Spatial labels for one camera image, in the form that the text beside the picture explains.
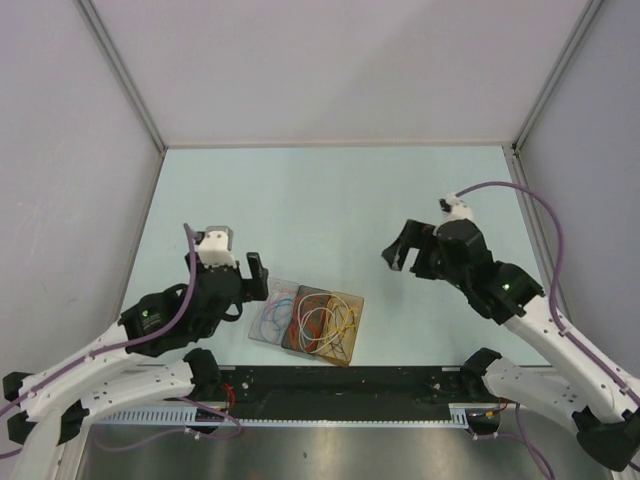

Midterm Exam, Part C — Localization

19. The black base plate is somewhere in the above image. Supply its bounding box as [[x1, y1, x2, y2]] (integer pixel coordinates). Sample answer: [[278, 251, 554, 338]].
[[194, 366, 499, 422]]

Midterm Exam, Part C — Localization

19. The right aluminium corner post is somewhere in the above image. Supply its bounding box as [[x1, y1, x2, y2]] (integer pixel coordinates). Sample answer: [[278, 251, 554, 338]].
[[511, 0, 607, 153]]

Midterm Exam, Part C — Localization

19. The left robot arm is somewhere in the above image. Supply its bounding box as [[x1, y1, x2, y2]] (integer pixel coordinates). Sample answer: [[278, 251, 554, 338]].
[[3, 252, 268, 444]]

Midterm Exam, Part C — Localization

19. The pink thin cable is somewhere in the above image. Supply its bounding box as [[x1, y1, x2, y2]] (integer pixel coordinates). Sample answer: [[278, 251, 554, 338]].
[[259, 289, 296, 341]]

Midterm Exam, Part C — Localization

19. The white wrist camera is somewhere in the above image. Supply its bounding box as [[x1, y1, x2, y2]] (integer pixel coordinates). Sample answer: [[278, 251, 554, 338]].
[[195, 226, 236, 269], [436, 194, 474, 229]]

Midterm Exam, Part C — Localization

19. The yellow thin cable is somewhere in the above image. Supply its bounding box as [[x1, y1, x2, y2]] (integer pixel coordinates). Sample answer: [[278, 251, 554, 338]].
[[322, 299, 361, 346]]

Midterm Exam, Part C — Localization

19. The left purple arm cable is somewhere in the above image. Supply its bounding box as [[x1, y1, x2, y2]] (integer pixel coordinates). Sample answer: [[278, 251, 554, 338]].
[[0, 222, 244, 459]]

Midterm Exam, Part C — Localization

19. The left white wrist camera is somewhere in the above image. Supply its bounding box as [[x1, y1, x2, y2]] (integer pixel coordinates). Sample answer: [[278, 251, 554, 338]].
[[195, 226, 236, 269]]

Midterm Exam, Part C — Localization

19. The blue thin cable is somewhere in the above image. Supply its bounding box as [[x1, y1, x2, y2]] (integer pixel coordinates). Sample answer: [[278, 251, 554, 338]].
[[257, 297, 296, 341]]

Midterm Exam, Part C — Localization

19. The dark grey plastic bin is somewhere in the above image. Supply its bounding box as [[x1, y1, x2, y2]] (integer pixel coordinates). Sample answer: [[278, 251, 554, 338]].
[[281, 285, 330, 356]]

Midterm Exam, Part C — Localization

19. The aluminium corner post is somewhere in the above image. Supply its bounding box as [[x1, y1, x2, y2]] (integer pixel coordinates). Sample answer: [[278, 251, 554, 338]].
[[511, 0, 607, 153], [73, 0, 167, 155]]

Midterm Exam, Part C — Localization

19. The white thin cable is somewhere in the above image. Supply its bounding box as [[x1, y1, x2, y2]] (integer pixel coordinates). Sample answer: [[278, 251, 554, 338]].
[[295, 294, 361, 354]]

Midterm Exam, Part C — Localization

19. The amber plastic bin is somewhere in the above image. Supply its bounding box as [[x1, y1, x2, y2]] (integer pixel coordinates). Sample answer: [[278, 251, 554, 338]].
[[316, 292, 364, 367]]

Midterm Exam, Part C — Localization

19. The orange thin cable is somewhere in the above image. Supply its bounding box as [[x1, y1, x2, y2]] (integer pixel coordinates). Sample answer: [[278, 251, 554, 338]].
[[288, 294, 326, 351]]

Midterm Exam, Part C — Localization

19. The brown thin cable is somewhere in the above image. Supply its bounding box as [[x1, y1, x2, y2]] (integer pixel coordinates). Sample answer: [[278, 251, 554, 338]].
[[319, 304, 361, 359]]

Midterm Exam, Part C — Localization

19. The clear plastic bin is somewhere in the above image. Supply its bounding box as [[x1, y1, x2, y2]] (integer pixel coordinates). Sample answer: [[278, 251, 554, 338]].
[[248, 278, 300, 345]]

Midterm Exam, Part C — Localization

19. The left aluminium corner post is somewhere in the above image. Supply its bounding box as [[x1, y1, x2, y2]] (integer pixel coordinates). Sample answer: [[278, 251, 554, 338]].
[[73, 0, 167, 155]]

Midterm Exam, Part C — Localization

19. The white slotted cable duct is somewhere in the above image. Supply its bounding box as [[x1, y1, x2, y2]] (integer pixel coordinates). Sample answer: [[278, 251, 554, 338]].
[[94, 403, 474, 429]]

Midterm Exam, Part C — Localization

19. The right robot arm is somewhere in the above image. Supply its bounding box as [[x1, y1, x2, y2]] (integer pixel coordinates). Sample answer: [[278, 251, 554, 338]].
[[382, 219, 639, 472]]

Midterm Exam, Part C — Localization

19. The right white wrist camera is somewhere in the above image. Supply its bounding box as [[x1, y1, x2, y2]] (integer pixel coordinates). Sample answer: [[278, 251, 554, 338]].
[[436, 194, 474, 229]]

